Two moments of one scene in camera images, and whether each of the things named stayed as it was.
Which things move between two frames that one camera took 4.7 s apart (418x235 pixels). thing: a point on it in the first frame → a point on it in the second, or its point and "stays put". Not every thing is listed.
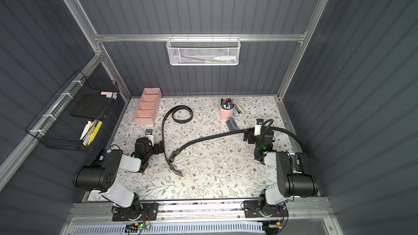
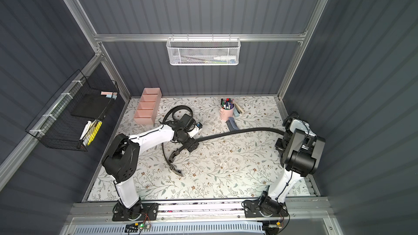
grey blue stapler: (232, 124) stays put
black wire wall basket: (72, 118) stays put
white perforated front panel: (246, 228) stays put
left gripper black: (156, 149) → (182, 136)
